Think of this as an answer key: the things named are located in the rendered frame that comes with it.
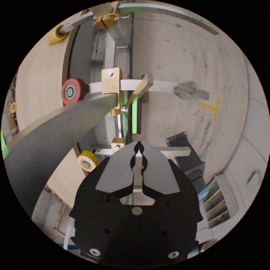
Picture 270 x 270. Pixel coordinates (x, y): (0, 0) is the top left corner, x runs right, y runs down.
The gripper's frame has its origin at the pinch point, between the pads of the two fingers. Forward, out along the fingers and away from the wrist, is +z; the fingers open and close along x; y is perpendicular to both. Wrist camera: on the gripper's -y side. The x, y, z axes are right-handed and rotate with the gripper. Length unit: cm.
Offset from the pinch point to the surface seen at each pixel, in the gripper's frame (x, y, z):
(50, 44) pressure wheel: -28.0, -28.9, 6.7
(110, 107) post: -6.1, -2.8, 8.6
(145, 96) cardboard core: 5, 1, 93
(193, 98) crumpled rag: 15.3, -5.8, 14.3
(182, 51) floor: 52, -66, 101
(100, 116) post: -6.1, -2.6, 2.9
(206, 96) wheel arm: 20.9, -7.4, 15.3
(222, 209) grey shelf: 240, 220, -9
